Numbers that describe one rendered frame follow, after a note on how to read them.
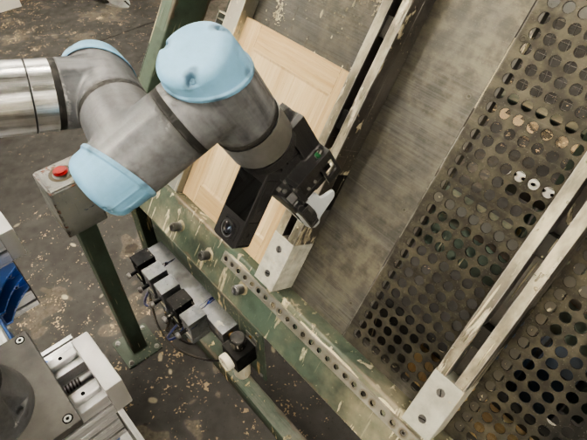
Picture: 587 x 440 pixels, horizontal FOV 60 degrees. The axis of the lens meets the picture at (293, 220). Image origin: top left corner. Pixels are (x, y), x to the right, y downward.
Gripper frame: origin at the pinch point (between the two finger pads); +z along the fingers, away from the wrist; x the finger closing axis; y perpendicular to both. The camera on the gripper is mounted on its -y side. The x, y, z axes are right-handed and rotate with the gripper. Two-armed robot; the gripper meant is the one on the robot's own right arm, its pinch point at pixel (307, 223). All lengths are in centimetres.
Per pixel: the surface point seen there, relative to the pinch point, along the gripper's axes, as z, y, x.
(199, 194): 41, -8, 53
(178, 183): 39, -9, 60
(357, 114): 15.9, 23.7, 16.0
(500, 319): 27.4, 10.0, -24.7
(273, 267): 34.8, -8.9, 18.3
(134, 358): 109, -74, 79
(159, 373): 111, -71, 68
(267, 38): 19, 30, 50
